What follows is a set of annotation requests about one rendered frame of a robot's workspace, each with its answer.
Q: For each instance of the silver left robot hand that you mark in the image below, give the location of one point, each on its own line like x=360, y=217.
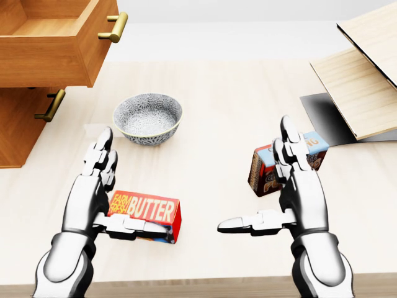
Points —
x=85, y=198

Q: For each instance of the wooden cabinet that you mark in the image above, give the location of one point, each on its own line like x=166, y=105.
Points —
x=15, y=130

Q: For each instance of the open wooden drawer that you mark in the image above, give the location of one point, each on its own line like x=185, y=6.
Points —
x=49, y=43

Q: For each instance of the brown and blue pudding box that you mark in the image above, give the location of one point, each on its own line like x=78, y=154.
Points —
x=263, y=174

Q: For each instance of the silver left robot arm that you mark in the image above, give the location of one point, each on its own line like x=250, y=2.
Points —
x=63, y=267

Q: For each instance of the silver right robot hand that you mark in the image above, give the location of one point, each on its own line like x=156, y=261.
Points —
x=307, y=198

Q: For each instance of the red butter box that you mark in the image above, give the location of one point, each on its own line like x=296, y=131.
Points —
x=155, y=211

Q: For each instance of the pale wooden slat tray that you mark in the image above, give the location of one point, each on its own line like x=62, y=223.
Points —
x=359, y=80

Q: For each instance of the closed wooden drawer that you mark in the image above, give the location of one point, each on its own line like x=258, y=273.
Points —
x=21, y=127

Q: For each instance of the grey patterned bowl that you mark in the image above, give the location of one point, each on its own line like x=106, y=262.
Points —
x=147, y=119

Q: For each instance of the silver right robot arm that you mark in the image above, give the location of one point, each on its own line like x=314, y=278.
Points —
x=322, y=267

